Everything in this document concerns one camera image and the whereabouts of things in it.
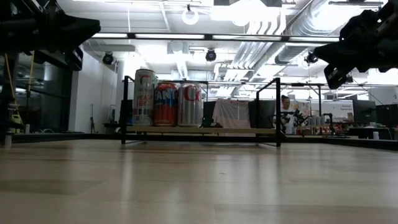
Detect white ring ceiling fixture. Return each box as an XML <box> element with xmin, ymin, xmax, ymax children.
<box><xmin>182</xmin><ymin>7</ymin><xmax>200</xmax><ymax>26</ymax></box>

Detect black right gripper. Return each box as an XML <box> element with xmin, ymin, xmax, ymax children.
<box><xmin>313</xmin><ymin>0</ymin><xmax>398</xmax><ymax>90</ymax></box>

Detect person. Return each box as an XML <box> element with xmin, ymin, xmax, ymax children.
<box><xmin>279</xmin><ymin>95</ymin><xmax>298</xmax><ymax>135</ymax></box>

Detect black aluminium table frame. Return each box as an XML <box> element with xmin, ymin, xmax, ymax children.
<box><xmin>0</xmin><ymin>132</ymin><xmax>398</xmax><ymax>152</ymax></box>

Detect dark computer monitor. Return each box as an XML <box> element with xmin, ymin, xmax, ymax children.
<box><xmin>353</xmin><ymin>99</ymin><xmax>377</xmax><ymax>124</ymax></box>
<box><xmin>375</xmin><ymin>104</ymin><xmax>398</xmax><ymax>128</ymax></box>

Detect thin black tripod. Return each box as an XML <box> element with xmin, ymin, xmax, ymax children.
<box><xmin>89</xmin><ymin>103</ymin><xmax>96</xmax><ymax>134</ymax></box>

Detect small dark side table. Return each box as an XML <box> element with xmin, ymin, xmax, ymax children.
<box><xmin>104</xmin><ymin>121</ymin><xmax>120</xmax><ymax>134</ymax></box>

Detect silver Diet Coke can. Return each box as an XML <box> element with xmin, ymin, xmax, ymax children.
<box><xmin>177</xmin><ymin>81</ymin><xmax>203</xmax><ymax>128</ymax></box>

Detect yellow power cord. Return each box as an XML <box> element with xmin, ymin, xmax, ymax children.
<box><xmin>4</xmin><ymin>52</ymin><xmax>35</xmax><ymax>105</ymax></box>

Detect black workstation rig frame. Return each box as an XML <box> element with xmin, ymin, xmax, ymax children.
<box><xmin>278</xmin><ymin>82</ymin><xmax>326</xmax><ymax>127</ymax></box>

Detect slim white can black lid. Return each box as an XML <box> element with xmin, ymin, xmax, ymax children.
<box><xmin>132</xmin><ymin>68</ymin><xmax>155</xmax><ymax>127</ymax></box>

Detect black box green light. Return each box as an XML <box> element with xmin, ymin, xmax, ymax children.
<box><xmin>202</xmin><ymin>101</ymin><xmax>216</xmax><ymax>128</ymax></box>

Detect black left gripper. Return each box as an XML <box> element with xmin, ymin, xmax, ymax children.
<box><xmin>0</xmin><ymin>0</ymin><xmax>102</xmax><ymax>72</ymax></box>

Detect dark square panel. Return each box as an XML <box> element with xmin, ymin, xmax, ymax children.
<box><xmin>248</xmin><ymin>100</ymin><xmax>276</xmax><ymax>129</ymax></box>

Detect long ceiling light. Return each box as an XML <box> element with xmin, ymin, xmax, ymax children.
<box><xmin>91</xmin><ymin>32</ymin><xmax>129</xmax><ymax>39</ymax></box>
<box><xmin>135</xmin><ymin>34</ymin><xmax>205</xmax><ymax>40</ymax></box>
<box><xmin>289</xmin><ymin>37</ymin><xmax>340</xmax><ymax>43</ymax></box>
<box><xmin>213</xmin><ymin>35</ymin><xmax>282</xmax><ymax>42</ymax></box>

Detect orange-red Fanta can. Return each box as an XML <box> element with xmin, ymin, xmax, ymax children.
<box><xmin>153</xmin><ymin>82</ymin><xmax>179</xmax><ymax>127</ymax></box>

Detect yellow green container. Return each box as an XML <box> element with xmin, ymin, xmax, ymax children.
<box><xmin>11</xmin><ymin>111</ymin><xmax>24</xmax><ymax>134</ymax></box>

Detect white sign board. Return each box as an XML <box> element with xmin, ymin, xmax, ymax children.
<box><xmin>323</xmin><ymin>101</ymin><xmax>354</xmax><ymax>123</ymax></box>

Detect white draped cloth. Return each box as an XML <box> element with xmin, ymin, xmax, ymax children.
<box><xmin>213</xmin><ymin>98</ymin><xmax>251</xmax><ymax>129</ymax></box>

